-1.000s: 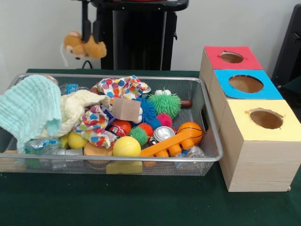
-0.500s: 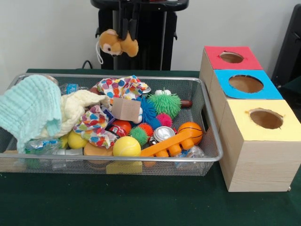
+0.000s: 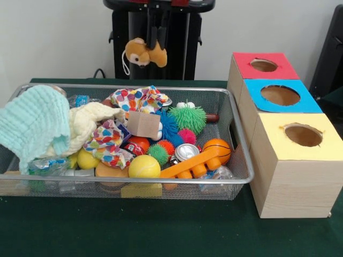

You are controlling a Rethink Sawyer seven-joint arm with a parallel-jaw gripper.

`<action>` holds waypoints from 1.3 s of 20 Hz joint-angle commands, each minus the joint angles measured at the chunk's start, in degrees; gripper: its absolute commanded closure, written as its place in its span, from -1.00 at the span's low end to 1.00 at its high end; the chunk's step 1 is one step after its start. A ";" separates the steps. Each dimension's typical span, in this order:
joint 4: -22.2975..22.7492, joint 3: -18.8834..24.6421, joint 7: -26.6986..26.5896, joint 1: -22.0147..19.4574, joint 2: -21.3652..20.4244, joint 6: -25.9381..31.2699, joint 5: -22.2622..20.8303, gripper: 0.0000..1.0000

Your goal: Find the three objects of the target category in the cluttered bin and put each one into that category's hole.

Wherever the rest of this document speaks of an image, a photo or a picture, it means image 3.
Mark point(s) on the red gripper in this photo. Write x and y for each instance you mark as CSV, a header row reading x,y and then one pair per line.
x,y
179,2

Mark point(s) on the orange plush toy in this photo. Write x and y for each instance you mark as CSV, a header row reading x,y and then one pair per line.
x,y
139,54

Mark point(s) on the mint green cloth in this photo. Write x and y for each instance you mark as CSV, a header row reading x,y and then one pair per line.
x,y
34,125

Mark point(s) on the silver mesh bin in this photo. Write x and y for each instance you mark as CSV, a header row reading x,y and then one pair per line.
x,y
233,120

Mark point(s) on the wooden three-hole box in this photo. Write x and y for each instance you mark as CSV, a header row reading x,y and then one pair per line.
x,y
294,187

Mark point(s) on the polka dot cloth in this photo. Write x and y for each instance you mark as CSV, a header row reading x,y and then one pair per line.
x,y
134,99

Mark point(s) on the green spiky ball toy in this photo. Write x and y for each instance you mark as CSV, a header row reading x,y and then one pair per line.
x,y
187,117

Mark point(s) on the beige cardboard block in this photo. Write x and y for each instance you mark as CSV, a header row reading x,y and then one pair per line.
x,y
143,124

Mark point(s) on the pink spiky ball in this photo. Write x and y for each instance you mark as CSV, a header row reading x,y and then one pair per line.
x,y
187,136

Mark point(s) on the cream white cloth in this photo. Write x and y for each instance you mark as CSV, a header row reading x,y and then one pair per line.
x,y
85,120

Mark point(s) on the orange toy basketball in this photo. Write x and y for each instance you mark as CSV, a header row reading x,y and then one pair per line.
x,y
218,148

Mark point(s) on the yellow ball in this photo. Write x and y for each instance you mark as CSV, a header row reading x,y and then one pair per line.
x,y
144,166

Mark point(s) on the orange toy block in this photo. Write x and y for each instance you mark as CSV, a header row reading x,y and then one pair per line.
x,y
193,164

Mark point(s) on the black upright panel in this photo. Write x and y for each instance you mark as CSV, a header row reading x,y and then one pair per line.
x,y
329,53

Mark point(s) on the dark green side tablecloth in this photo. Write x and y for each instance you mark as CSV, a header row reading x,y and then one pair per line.
x,y
335,97

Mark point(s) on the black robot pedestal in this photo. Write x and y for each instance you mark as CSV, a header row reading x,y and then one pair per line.
x,y
182,48

